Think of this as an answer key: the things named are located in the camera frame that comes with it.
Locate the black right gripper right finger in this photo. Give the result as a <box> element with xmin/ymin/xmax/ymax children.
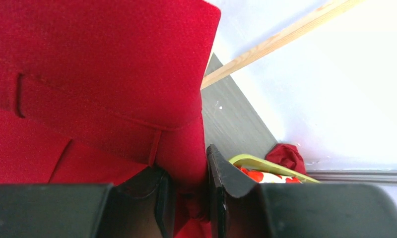
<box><xmin>207</xmin><ymin>145</ymin><xmax>397</xmax><ymax>238</ymax></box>

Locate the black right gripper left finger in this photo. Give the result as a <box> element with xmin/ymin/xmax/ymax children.
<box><xmin>0</xmin><ymin>168</ymin><xmax>176</xmax><ymax>238</ymax></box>

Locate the poppy print white skirt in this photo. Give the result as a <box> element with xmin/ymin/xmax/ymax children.
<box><xmin>239</xmin><ymin>167</ymin><xmax>302</xmax><ymax>183</ymax></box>

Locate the red garment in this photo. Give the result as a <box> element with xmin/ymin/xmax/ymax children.
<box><xmin>0</xmin><ymin>0</ymin><xmax>221</xmax><ymax>238</ymax></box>

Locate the green plastic laundry basket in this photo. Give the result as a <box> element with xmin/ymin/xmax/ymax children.
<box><xmin>228</xmin><ymin>154</ymin><xmax>320</xmax><ymax>183</ymax></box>

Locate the crumpled red cloth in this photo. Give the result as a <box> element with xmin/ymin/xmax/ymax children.
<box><xmin>265</xmin><ymin>143</ymin><xmax>307</xmax><ymax>175</ymax></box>

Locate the aluminium corner rail right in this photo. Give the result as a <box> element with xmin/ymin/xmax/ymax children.
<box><xmin>308</xmin><ymin>170</ymin><xmax>397</xmax><ymax>186</ymax></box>

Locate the wooden clothes rack frame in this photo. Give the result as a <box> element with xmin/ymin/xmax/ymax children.
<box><xmin>200</xmin><ymin>0</ymin><xmax>363</xmax><ymax>90</ymax></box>

